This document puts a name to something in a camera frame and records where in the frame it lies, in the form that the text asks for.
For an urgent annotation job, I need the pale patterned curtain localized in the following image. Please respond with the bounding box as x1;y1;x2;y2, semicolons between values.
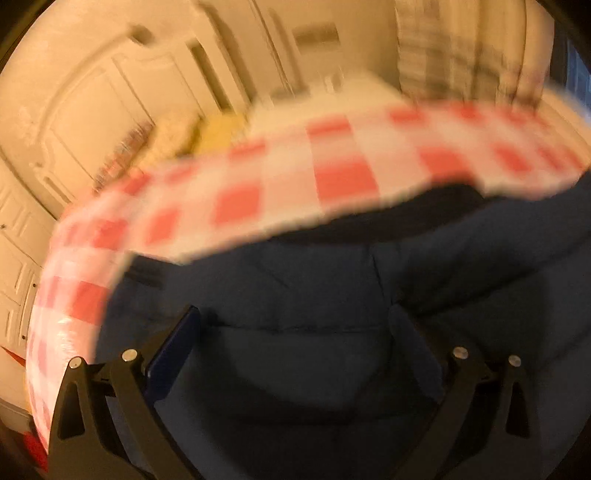
393;0;557;108

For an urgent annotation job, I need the white bed sheet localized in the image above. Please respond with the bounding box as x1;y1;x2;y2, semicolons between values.
247;76;409;139

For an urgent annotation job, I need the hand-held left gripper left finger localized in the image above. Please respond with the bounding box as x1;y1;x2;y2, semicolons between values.
48;306;205;480

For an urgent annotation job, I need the red object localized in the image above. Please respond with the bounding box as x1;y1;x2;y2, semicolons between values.
0;342;29;371

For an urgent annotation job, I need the wall switch plate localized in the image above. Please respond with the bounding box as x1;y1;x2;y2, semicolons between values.
293;21;341;46

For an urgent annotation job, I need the navy puffer jacket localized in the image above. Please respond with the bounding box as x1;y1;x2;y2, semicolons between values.
99;171;591;480

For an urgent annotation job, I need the cream quilted bedding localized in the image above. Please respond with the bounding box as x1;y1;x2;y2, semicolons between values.
147;113;206;162

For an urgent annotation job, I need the patterned round pillow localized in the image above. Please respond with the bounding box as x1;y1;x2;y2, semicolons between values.
95;124;155;188

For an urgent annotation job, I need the window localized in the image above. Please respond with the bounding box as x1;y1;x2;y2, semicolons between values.
564;41;591;108

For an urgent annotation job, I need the cream panelled wardrobe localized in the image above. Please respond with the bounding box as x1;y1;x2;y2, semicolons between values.
0;0;301;414

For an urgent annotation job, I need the red white checkered blanket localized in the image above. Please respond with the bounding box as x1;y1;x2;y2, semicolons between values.
25;99;585;455

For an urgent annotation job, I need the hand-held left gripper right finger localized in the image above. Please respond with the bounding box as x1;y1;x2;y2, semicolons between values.
387;304;540;480

